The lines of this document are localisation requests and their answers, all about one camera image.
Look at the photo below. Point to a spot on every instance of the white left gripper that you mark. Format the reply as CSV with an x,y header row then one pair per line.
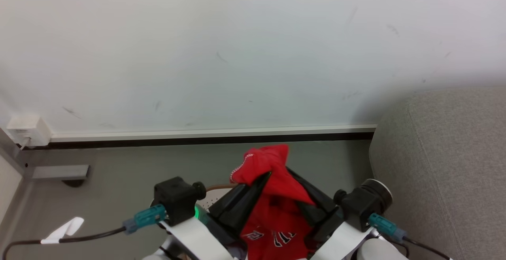
x,y
193,236

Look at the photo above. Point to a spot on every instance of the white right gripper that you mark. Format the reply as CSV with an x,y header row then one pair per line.
x,y
340,240

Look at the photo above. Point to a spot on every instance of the red printed garment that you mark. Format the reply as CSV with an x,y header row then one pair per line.
x,y
276,212

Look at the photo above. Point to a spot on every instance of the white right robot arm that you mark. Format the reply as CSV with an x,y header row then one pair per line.
x,y
379,250

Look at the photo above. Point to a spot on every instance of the white perforated laundry basket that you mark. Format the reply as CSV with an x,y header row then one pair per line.
x,y
211,198

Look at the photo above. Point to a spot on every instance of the white and black baseboard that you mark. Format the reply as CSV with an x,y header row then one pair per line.
x,y
213,135

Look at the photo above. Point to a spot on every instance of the grey fabric sofa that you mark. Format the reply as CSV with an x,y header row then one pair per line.
x,y
446,165

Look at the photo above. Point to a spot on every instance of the light grey furniture panel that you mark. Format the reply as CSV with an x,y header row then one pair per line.
x,y
10,177

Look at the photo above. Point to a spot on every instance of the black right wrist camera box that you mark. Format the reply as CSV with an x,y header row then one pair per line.
x,y
361,204

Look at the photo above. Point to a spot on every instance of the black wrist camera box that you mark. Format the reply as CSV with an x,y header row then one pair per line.
x,y
361,204
178,198

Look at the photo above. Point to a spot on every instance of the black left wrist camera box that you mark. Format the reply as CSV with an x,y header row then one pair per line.
x,y
178,198

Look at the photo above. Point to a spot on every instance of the white wall power box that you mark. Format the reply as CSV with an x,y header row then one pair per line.
x,y
29,129

